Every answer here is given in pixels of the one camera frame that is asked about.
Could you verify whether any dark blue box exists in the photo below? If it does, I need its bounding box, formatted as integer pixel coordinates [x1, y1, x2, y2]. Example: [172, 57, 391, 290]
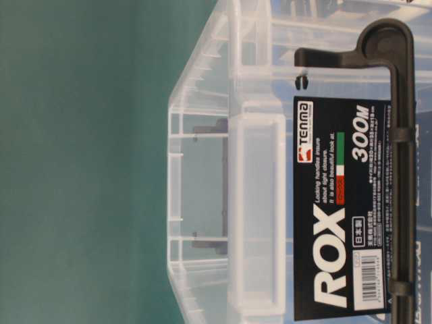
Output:
[414, 112, 431, 323]

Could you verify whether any clear plastic storage case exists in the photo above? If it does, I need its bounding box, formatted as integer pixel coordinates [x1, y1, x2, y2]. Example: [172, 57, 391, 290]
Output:
[167, 1, 431, 323]

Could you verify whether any black ROX product label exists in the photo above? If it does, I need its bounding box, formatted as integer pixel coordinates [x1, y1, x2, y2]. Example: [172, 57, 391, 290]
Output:
[293, 97, 393, 321]

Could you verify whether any black near locking handle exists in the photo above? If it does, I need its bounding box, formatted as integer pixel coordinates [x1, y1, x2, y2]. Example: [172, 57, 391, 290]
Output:
[294, 18, 416, 323]

